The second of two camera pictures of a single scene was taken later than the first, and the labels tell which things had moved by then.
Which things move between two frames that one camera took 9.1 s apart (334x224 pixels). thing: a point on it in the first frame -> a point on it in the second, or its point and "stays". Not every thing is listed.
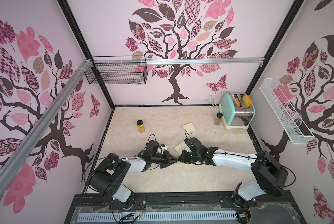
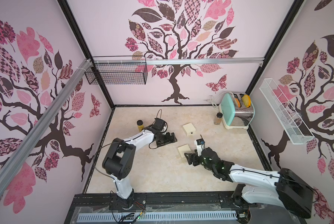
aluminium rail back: (178, 59) stays
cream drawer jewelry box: (190, 129) stays
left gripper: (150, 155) -> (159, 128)
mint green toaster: (237, 109) stays
